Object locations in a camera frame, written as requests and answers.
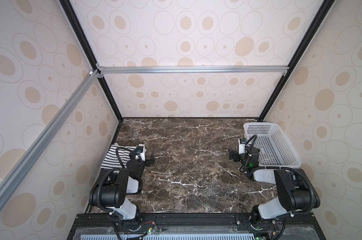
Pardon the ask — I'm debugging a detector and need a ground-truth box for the black white striped tank top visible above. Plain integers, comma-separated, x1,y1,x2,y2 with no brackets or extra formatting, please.
101,144,136,169

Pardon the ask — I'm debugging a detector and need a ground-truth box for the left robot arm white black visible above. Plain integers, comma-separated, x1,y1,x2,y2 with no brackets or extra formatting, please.
88,145,155,221

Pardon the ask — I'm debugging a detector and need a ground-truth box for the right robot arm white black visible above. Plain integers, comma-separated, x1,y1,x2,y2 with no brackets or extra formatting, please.
229,145,320,226

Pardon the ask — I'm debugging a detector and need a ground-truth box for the white plastic laundry basket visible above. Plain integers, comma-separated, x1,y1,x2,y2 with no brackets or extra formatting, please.
243,122,301,168

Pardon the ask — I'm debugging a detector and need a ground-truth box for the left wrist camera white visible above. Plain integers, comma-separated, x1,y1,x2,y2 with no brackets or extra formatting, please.
136,144,147,162

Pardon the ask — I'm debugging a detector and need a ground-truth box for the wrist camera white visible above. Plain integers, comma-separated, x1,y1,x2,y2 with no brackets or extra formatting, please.
136,144,147,162
238,138,247,155

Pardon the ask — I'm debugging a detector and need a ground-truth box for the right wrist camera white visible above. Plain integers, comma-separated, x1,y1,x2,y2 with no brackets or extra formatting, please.
238,138,247,155

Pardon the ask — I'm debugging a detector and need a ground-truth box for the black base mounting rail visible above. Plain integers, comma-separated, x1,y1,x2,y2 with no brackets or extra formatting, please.
67,213,325,240

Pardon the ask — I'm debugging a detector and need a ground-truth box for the horizontal aluminium back rail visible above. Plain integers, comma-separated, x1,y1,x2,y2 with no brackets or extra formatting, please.
99,65,289,74

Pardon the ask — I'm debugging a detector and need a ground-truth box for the diagonal aluminium left rail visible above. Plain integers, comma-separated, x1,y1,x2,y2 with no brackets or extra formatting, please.
0,69,101,212

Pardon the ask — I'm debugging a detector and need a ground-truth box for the left black corner post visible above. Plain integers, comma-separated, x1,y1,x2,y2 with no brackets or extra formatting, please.
59,0,124,122

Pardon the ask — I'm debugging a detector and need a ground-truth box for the black corner post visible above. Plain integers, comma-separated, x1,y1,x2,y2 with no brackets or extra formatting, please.
258,0,336,122
59,0,124,122

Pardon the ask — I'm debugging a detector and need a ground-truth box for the right black corner post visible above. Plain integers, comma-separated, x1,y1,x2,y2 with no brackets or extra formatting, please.
258,0,336,122

